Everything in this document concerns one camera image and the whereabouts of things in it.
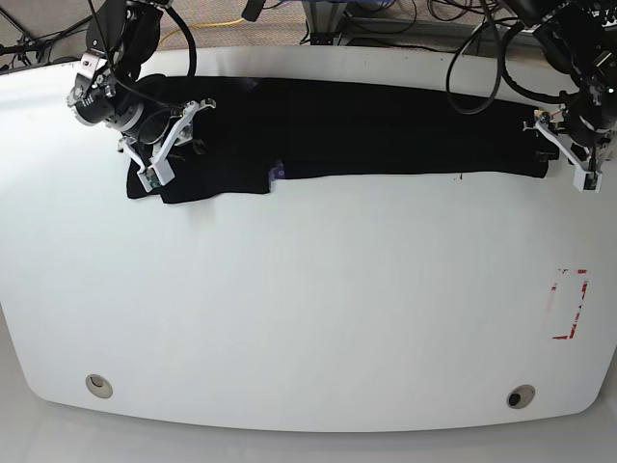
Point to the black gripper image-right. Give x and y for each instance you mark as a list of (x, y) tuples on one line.
[(591, 113)]

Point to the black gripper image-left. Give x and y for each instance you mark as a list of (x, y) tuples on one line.
[(108, 89)]

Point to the black printed T-shirt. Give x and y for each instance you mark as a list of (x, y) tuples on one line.
[(264, 129)]

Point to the black tripod stand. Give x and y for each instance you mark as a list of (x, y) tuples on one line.
[(55, 28)]

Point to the red tape rectangle marking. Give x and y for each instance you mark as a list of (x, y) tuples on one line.
[(567, 296)]

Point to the grey metal table leg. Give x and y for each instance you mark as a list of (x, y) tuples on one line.
[(323, 19)]

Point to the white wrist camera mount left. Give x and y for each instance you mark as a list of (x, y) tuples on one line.
[(587, 159)]

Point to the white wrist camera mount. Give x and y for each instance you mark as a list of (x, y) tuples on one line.
[(166, 149), (587, 159)]

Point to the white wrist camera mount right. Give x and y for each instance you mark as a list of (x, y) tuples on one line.
[(166, 149)]

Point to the left table cable grommet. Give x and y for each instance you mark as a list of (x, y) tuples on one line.
[(99, 386)]

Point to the table cable grommet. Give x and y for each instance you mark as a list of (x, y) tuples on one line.
[(99, 386), (520, 397)]

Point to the right table cable grommet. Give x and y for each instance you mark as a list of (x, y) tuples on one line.
[(520, 397)]

